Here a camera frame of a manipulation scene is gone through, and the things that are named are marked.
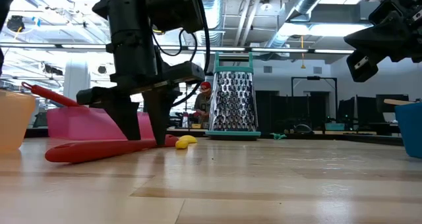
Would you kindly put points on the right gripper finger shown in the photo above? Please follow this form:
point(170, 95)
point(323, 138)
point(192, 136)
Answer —
point(376, 39)

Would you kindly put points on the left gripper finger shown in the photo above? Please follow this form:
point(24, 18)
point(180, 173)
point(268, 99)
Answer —
point(125, 115)
point(161, 118)

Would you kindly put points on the yellow silicone spoon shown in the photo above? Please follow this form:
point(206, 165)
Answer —
point(183, 143)

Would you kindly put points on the dark red solid spoon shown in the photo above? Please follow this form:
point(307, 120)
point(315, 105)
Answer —
point(99, 150)

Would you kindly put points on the red slotted spoon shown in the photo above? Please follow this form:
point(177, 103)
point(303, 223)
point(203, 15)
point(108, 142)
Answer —
point(49, 95)

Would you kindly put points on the person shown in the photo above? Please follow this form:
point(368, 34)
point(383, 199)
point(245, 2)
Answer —
point(201, 103)

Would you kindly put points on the pink plastic bin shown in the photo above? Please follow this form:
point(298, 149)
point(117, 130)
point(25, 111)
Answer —
point(82, 125)

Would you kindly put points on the white building pillar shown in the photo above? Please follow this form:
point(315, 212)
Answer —
point(76, 82)

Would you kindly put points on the teal metal box grater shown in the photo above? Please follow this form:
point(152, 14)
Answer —
point(232, 99)

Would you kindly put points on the blue plastic bin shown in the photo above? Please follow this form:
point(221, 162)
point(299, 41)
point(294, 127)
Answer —
point(410, 131)

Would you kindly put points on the long strip light bar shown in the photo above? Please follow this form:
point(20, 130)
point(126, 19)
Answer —
point(280, 50)

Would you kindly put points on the orange plastic bin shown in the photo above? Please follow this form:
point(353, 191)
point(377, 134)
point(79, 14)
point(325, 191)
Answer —
point(14, 118)

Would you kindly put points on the round ceiling sensor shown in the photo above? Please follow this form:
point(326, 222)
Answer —
point(265, 6)

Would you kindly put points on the small teal plastic piece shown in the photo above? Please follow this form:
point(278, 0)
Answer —
point(278, 136)

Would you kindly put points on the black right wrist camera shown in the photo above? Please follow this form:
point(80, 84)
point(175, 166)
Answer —
point(380, 13)

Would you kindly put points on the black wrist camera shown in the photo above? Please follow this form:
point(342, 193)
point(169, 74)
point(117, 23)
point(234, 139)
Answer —
point(380, 13)
point(178, 10)

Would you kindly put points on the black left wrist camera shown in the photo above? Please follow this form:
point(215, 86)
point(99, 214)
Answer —
point(178, 10)

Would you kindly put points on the black metal gantry frame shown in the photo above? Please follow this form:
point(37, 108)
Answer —
point(313, 78)

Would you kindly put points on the wide silver ventilation duct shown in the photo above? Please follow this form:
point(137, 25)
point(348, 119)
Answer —
point(216, 19)

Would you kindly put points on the black metal table frame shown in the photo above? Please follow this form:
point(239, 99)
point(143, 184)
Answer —
point(362, 140)

